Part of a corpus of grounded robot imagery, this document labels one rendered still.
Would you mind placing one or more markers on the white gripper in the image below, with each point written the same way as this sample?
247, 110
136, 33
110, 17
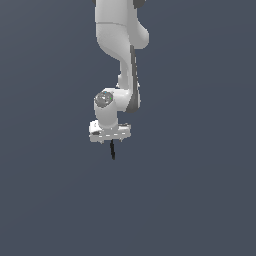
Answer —
110, 133

